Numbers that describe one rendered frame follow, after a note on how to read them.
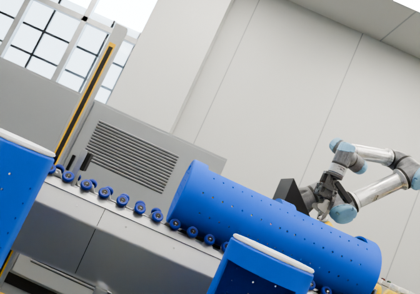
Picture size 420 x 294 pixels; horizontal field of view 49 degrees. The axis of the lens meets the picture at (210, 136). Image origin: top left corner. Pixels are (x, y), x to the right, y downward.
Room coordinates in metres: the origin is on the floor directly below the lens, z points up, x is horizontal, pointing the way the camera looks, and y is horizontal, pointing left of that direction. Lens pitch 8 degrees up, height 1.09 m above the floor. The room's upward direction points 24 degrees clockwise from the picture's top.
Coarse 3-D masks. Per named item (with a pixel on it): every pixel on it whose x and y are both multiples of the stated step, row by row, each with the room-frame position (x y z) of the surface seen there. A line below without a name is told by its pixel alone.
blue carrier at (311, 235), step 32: (192, 192) 1.80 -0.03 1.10; (224, 192) 1.83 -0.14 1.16; (256, 192) 1.89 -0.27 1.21; (192, 224) 1.85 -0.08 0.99; (224, 224) 1.83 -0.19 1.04; (256, 224) 1.83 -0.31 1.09; (288, 224) 1.85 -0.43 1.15; (320, 224) 1.90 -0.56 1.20; (320, 256) 1.86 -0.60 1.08; (352, 256) 1.88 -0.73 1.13; (320, 288) 1.95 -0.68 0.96; (352, 288) 1.89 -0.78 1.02
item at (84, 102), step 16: (112, 32) 2.18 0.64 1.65; (112, 48) 2.18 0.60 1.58; (96, 64) 2.18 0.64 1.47; (96, 80) 2.18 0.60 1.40; (80, 96) 2.18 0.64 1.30; (80, 112) 2.18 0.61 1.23; (64, 128) 2.18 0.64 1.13; (64, 144) 2.18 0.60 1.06; (0, 272) 2.18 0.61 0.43; (0, 288) 2.24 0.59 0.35
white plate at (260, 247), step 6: (234, 234) 1.51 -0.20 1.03; (240, 240) 1.44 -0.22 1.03; (246, 240) 1.42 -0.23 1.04; (252, 240) 1.61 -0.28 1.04; (252, 246) 1.40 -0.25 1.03; (258, 246) 1.39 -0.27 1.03; (264, 246) 1.53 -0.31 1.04; (264, 252) 1.37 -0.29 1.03; (270, 252) 1.37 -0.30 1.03; (276, 252) 1.51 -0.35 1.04; (276, 258) 1.37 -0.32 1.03; (282, 258) 1.36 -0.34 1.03; (288, 258) 1.44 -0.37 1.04; (294, 264) 1.37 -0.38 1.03; (300, 264) 1.42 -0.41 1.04; (306, 270) 1.39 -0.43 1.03; (312, 270) 1.43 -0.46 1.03
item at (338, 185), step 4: (336, 184) 2.03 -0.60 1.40; (340, 184) 2.03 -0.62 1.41; (340, 188) 2.03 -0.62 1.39; (340, 192) 2.04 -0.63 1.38; (344, 192) 2.04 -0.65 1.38; (340, 196) 2.08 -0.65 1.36; (344, 196) 2.04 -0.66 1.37; (348, 196) 2.04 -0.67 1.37; (344, 200) 2.05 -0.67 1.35; (348, 200) 2.04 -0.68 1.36
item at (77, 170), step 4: (84, 152) 1.85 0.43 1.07; (88, 152) 1.87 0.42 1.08; (80, 156) 1.85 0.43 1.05; (84, 156) 1.85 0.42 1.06; (88, 156) 1.86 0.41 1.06; (92, 156) 1.94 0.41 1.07; (80, 160) 1.85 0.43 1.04; (84, 160) 1.86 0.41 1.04; (88, 160) 1.86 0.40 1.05; (76, 164) 1.85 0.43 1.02; (80, 164) 1.85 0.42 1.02; (84, 164) 1.86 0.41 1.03; (88, 164) 1.92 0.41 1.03; (76, 168) 1.85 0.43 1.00; (80, 168) 1.86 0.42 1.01; (84, 168) 1.87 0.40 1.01; (72, 172) 1.85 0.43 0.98; (76, 172) 1.85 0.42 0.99; (80, 172) 1.92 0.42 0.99; (76, 176) 1.87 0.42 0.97; (76, 180) 1.93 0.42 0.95; (72, 184) 1.87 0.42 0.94
